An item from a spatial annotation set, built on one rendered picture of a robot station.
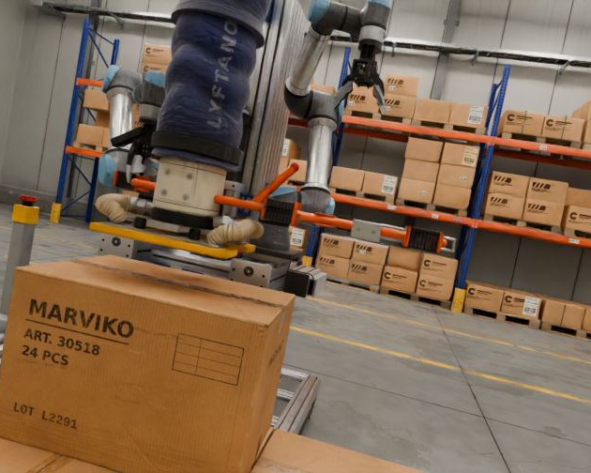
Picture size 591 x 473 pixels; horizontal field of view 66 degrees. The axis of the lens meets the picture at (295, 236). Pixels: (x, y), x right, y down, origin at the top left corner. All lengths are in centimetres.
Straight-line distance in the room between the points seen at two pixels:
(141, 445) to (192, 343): 26
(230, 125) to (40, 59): 1231
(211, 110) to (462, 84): 903
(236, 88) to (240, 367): 65
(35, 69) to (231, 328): 1262
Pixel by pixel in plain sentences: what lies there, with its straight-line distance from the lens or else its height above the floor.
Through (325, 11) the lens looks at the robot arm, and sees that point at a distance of 155.
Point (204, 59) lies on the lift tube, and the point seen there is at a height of 149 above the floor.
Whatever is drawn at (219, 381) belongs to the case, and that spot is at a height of 80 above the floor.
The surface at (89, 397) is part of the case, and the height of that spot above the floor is 69.
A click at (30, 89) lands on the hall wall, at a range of 1337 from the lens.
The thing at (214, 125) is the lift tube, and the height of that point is 135.
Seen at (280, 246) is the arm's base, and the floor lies 105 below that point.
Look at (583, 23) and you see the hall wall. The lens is 1079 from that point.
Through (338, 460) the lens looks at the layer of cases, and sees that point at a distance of 138.
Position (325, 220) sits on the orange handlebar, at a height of 118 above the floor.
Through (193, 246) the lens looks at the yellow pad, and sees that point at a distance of 105.
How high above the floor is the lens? 119
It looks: 3 degrees down
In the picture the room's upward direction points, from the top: 11 degrees clockwise
